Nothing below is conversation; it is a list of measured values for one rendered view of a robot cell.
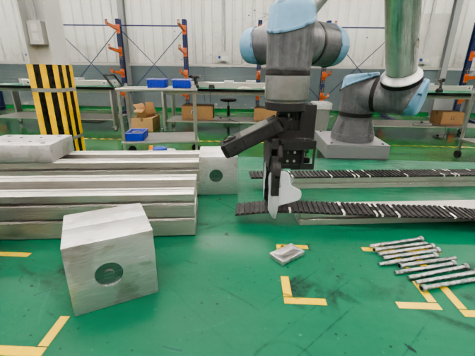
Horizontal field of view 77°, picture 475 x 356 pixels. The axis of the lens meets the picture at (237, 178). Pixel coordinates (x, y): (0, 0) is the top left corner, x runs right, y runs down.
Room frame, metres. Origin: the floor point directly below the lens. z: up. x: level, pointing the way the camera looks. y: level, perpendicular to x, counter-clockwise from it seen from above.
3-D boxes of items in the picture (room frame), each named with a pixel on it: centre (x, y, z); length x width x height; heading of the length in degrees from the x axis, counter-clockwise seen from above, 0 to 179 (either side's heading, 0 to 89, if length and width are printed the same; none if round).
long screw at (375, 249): (0.44, -0.28, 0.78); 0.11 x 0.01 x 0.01; 104
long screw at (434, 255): (0.40, -0.27, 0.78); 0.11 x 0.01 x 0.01; 103
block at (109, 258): (0.35, 0.17, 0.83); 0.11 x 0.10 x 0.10; 27
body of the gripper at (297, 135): (0.54, -0.09, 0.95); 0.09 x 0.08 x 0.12; 94
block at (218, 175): (0.72, 0.05, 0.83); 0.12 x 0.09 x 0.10; 4
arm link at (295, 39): (0.54, -0.09, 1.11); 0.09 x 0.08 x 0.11; 136
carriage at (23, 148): (0.68, 0.49, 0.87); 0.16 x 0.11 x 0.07; 94
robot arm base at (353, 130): (1.09, -0.42, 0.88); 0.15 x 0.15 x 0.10
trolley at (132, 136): (3.74, 1.01, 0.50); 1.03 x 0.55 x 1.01; 100
